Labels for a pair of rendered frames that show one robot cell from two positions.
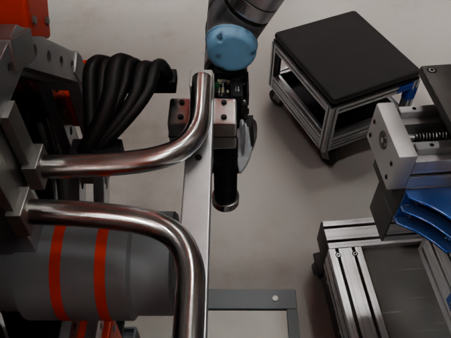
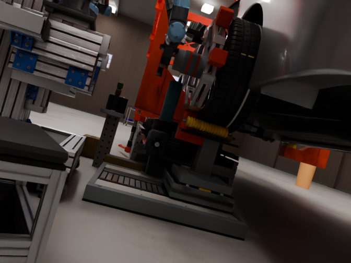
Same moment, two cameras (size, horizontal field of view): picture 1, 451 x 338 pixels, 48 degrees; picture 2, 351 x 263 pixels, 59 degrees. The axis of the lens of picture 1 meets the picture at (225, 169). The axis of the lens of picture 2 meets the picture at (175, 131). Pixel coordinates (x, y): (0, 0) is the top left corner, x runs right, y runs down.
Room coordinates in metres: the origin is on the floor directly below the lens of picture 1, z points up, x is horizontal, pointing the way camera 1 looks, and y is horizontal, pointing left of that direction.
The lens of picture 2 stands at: (2.18, -0.07, 0.44)
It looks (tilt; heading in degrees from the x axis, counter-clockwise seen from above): 0 degrees down; 172
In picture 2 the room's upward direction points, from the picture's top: 16 degrees clockwise
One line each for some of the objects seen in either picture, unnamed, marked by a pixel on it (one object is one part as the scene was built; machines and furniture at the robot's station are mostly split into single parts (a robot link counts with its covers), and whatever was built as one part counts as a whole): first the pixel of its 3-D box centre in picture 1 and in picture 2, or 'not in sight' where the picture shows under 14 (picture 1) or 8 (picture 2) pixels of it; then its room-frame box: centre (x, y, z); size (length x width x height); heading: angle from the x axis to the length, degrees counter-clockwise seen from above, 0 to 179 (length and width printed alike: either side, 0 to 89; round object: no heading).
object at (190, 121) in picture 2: not in sight; (207, 127); (0.44, 0.34, 0.51); 0.29 x 0.06 x 0.06; 90
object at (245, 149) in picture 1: (243, 141); not in sight; (0.52, -0.03, 0.85); 0.09 x 0.03 x 0.06; 8
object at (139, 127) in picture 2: not in sight; (138, 134); (-1.49, 0.03, 0.28); 2.47 x 0.09 x 0.22; 0
